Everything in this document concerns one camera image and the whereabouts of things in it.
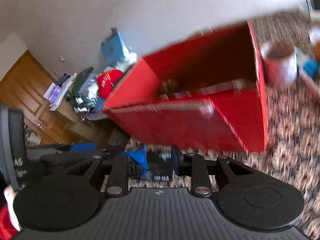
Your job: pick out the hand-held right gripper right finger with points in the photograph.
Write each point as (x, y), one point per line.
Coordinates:
(177, 161)

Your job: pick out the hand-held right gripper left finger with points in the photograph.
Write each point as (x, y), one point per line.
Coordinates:
(140, 161)

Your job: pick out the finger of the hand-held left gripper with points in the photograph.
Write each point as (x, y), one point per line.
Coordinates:
(60, 158)

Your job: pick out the black box with white print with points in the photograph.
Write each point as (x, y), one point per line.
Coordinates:
(160, 167)

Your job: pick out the red cardboard box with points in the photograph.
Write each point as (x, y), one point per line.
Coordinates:
(175, 125)

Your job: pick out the large brown pine cone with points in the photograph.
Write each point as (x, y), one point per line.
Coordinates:
(169, 87)

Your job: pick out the wooden cabinet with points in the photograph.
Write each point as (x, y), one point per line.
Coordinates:
(72, 125)

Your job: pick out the wooden door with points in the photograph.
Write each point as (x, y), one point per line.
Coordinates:
(22, 87)

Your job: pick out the blue patterned cloth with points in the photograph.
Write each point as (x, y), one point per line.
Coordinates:
(96, 112)

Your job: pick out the striped clothes pile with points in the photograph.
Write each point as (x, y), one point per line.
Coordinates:
(86, 97)

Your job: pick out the red plush stocking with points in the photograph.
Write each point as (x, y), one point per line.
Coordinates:
(110, 82)

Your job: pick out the clear plastic bag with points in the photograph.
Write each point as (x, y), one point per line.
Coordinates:
(127, 57)

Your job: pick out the blue fabric bag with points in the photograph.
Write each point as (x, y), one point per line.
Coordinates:
(112, 48)

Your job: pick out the blue plastic item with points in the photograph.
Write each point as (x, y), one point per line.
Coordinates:
(310, 66)

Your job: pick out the orange round object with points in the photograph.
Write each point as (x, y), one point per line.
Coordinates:
(317, 51)

